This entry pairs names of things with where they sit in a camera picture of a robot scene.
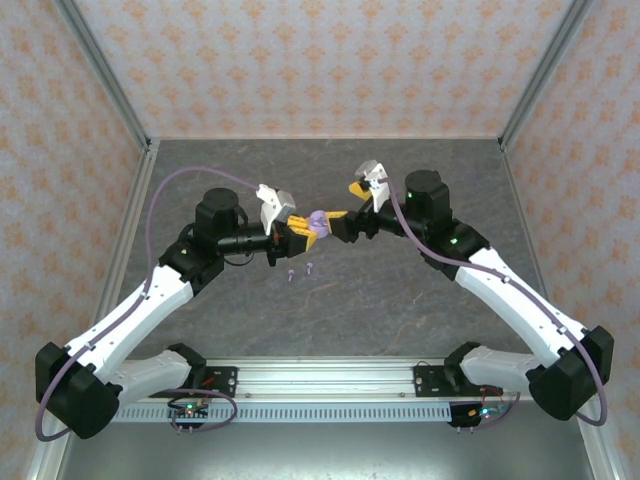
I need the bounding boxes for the purple earbud charging case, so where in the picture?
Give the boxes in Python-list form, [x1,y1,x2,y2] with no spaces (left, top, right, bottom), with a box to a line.
[307,210,331,240]

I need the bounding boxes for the circuit board with lights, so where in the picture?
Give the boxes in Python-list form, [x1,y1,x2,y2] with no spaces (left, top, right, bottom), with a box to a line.
[167,397,211,426]
[449,399,514,429]

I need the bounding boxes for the aluminium table side rail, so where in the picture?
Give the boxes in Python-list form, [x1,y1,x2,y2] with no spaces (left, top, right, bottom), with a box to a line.
[24,139,161,480]
[498,138,621,480]

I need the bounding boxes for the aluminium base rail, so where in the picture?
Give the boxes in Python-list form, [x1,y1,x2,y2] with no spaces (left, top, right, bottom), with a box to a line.
[117,355,521,401]

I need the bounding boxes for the aluminium frame corner post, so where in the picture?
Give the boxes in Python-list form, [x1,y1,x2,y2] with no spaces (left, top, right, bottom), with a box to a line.
[52,0,154,151]
[497,0,594,151]

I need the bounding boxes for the slotted grey cable tray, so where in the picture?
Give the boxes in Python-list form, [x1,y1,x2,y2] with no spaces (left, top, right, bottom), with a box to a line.
[107,402,456,424]

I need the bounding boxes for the thin purple cable loop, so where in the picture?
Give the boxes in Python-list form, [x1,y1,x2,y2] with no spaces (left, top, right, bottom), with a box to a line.
[168,388,238,431]
[457,392,521,431]

